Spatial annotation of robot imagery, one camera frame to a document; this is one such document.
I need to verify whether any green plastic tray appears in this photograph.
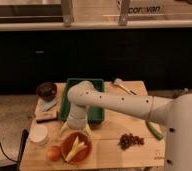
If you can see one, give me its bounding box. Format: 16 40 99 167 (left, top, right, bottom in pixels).
58 78 105 124

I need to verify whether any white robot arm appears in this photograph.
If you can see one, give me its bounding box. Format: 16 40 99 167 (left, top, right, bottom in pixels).
66 81 192 171

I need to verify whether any orange peach fruit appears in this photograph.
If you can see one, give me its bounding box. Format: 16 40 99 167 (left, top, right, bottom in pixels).
47 146 61 161

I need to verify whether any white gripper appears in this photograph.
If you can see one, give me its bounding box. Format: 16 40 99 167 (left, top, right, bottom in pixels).
59 115 91 136

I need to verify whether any yellow banana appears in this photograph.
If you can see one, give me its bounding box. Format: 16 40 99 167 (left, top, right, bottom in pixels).
65 137 87 162

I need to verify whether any dark brown bowl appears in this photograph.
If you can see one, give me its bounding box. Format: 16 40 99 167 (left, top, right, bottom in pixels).
36 82 57 101

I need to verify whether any black cable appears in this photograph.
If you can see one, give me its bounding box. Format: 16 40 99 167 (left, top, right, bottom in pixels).
0 120 19 164

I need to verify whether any green chili pepper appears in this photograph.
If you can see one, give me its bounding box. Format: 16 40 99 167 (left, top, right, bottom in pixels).
146 121 163 140

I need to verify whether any red bowl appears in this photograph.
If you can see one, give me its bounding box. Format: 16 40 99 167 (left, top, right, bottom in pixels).
61 132 92 164

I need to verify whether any corovan cardboard box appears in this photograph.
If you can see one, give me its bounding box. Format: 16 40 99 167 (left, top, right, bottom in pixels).
116 0 165 21

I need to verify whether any bunch of dark grapes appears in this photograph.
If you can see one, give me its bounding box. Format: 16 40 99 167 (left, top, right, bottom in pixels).
119 133 144 150

